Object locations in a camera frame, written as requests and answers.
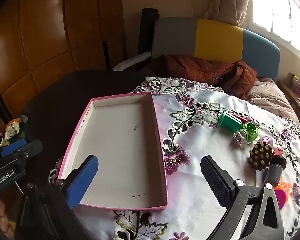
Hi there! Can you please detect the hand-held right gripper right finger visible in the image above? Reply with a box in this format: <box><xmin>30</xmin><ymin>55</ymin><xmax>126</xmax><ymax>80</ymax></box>
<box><xmin>200</xmin><ymin>155</ymin><xmax>285</xmax><ymax>240</ymax></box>

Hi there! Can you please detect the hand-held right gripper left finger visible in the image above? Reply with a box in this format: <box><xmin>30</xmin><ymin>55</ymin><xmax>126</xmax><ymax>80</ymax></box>
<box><xmin>15</xmin><ymin>154</ymin><xmax>99</xmax><ymax>240</ymax></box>

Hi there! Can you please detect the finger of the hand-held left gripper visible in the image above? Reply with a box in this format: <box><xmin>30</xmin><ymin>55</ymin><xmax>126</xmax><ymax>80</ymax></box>
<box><xmin>0</xmin><ymin>139</ymin><xmax>43</xmax><ymax>160</ymax></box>

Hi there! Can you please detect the brown wooden peg brush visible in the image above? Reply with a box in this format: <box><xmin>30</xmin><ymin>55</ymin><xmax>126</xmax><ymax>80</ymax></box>
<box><xmin>249</xmin><ymin>141</ymin><xmax>274</xmax><ymax>172</ymax></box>

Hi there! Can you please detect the pink cardboard box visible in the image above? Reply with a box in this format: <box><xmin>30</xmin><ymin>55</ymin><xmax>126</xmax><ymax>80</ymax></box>
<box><xmin>57</xmin><ymin>92</ymin><xmax>168</xmax><ymax>210</ymax></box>

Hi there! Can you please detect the green plastic toy stamper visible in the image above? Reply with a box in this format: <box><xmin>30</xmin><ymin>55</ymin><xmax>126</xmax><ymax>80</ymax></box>
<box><xmin>217</xmin><ymin>109</ymin><xmax>243</xmax><ymax>133</ymax></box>

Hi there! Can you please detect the green ring night light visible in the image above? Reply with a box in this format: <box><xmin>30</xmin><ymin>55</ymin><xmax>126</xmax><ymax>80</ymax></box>
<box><xmin>233</xmin><ymin>122</ymin><xmax>259</xmax><ymax>145</ymax></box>

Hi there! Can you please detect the grey cylinder with black cap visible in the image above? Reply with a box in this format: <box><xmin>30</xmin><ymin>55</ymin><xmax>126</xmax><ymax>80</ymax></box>
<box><xmin>265</xmin><ymin>155</ymin><xmax>287</xmax><ymax>187</ymax></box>

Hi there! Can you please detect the purple egg-shaped case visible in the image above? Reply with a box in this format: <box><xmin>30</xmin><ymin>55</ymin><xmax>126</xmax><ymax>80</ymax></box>
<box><xmin>256</xmin><ymin>136</ymin><xmax>274</xmax><ymax>150</ymax></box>

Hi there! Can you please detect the red lipstick tube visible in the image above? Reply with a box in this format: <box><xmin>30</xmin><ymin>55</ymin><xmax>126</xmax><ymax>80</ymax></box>
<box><xmin>227</xmin><ymin>111</ymin><xmax>252</xmax><ymax>125</ymax></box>

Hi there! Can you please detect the magenta plastic capsule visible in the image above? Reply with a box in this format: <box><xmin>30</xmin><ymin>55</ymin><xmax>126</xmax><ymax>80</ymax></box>
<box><xmin>274</xmin><ymin>189</ymin><xmax>289</xmax><ymax>212</ymax></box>

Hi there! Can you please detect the orange plastic block toy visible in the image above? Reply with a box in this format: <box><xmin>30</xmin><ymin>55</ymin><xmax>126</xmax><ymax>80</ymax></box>
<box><xmin>277</xmin><ymin>181</ymin><xmax>292</xmax><ymax>193</ymax></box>

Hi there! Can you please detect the crumpled snack bag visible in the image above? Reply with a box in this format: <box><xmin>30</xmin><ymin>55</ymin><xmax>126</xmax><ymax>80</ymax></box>
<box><xmin>0</xmin><ymin>115</ymin><xmax>29</xmax><ymax>148</ymax></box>

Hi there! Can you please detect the embroidered floral tablecloth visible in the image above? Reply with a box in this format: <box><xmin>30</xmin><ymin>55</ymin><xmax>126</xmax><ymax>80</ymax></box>
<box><xmin>49</xmin><ymin>76</ymin><xmax>300</xmax><ymax>240</ymax></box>

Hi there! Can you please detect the beige pink quilted jacket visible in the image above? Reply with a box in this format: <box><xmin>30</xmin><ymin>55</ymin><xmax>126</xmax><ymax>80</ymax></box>
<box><xmin>247</xmin><ymin>77</ymin><xmax>300</xmax><ymax>125</ymax></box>

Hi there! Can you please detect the wooden side desk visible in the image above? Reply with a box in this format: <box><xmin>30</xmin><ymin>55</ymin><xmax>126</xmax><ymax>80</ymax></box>
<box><xmin>277</xmin><ymin>79</ymin><xmax>300</xmax><ymax>120</ymax></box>

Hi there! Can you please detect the rust brown quilted jacket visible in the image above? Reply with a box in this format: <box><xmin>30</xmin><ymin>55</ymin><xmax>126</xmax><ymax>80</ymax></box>
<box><xmin>137</xmin><ymin>54</ymin><xmax>257</xmax><ymax>100</ymax></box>

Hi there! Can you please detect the wooden wardrobe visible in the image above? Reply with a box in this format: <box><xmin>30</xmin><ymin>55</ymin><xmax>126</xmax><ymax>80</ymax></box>
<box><xmin>0</xmin><ymin>0</ymin><xmax>130</xmax><ymax>130</ymax></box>

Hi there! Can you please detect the purple gift box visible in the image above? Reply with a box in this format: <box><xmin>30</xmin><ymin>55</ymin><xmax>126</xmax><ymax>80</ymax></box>
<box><xmin>291</xmin><ymin>74</ymin><xmax>300</xmax><ymax>92</ymax></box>

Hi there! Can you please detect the white chair armrest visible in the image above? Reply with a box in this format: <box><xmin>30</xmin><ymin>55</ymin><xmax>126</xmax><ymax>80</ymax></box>
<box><xmin>112</xmin><ymin>52</ymin><xmax>150</xmax><ymax>71</ymax></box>

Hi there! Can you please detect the grey yellow blue sofa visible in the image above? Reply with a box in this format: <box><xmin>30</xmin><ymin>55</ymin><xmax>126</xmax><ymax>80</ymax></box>
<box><xmin>151</xmin><ymin>17</ymin><xmax>280</xmax><ymax>83</ymax></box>

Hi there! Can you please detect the black rolled mat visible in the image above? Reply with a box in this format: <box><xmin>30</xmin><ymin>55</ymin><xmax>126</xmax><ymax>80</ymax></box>
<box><xmin>137</xmin><ymin>8</ymin><xmax>160</xmax><ymax>72</ymax></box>

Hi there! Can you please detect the beige curtain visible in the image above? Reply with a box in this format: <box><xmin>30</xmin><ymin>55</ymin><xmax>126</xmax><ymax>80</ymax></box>
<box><xmin>205</xmin><ymin>0</ymin><xmax>253</xmax><ymax>28</ymax></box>

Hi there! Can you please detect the bright window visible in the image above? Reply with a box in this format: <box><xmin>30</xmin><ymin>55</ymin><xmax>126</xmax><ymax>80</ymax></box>
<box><xmin>249</xmin><ymin>0</ymin><xmax>300</xmax><ymax>58</ymax></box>

